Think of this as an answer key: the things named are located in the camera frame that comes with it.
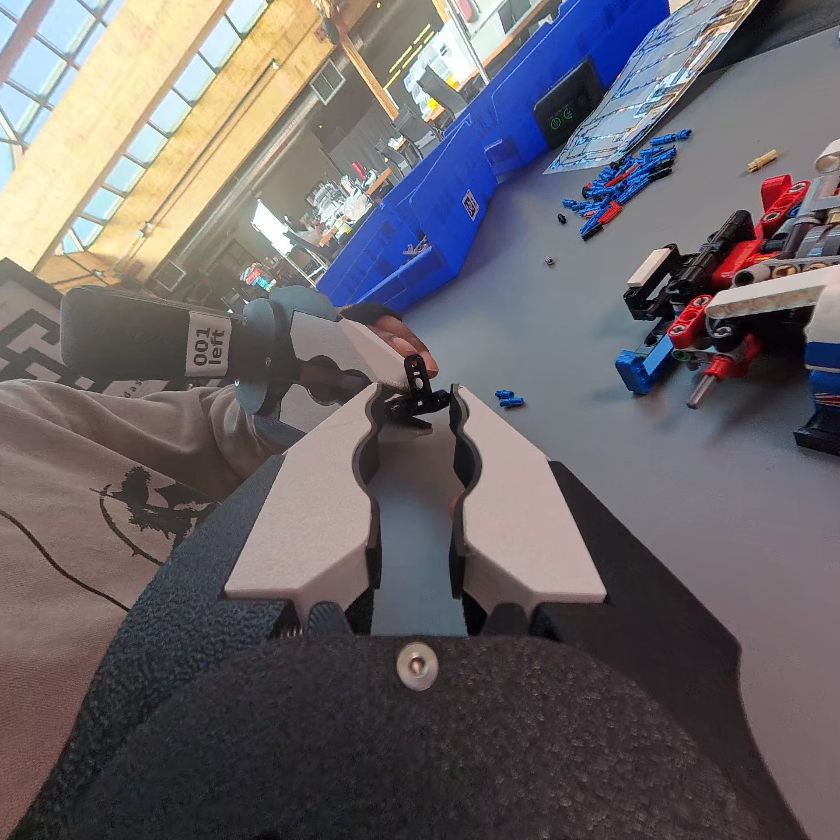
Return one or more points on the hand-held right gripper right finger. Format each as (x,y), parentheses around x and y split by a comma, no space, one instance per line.
(531,525)

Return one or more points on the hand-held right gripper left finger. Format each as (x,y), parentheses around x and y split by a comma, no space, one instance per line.
(308,525)

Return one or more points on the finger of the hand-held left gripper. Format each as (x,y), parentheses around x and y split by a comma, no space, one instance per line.
(341,341)
(295,410)

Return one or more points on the black brick beam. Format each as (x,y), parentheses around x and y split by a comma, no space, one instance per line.
(407,408)

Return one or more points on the person's left forearm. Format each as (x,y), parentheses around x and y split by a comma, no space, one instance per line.
(131,426)

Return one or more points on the grey desk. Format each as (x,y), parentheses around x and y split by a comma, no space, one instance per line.
(590,459)

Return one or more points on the person's left hand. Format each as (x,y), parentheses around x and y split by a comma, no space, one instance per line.
(413,341)

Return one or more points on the black white printed sign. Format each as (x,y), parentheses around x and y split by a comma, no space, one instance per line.
(26,328)

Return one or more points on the white red black brick heap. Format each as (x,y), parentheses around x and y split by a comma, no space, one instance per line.
(418,248)

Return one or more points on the blue plastic bin with label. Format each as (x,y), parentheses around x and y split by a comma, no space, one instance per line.
(446,197)

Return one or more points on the person's beige hoodie torso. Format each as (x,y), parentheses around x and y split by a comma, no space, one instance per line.
(52,656)

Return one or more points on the toy brick race car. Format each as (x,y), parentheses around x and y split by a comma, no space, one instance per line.
(754,295)

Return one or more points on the pile of blue red pins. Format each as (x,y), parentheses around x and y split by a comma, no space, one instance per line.
(623,184)

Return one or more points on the black device with green display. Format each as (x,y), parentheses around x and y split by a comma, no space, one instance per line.
(568,105)

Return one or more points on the large blue plastic bin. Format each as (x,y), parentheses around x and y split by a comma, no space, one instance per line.
(558,52)

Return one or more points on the shiny sticker sheet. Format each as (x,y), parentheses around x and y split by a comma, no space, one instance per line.
(669,65)

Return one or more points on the small tan brick pin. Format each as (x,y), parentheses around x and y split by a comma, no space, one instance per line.
(762,161)

